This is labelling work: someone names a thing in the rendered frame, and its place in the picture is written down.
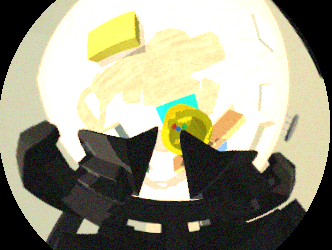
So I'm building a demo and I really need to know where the yellow rectangular block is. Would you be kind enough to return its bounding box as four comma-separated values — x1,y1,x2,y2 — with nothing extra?
86,11,141,63

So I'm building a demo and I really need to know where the beige flat square block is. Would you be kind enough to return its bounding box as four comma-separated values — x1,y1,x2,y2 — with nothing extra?
248,122,276,160

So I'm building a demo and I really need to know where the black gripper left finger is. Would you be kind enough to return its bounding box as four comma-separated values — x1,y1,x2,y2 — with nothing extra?
77,126,159,195

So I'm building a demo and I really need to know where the brown wooden bar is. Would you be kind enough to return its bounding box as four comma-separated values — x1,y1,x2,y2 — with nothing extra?
173,109,246,174

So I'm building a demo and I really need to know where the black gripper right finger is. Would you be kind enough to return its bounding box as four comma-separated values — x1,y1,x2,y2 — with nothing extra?
179,130,259,199

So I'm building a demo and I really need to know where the yellow cup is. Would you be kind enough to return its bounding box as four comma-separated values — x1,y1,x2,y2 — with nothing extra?
162,104,212,156

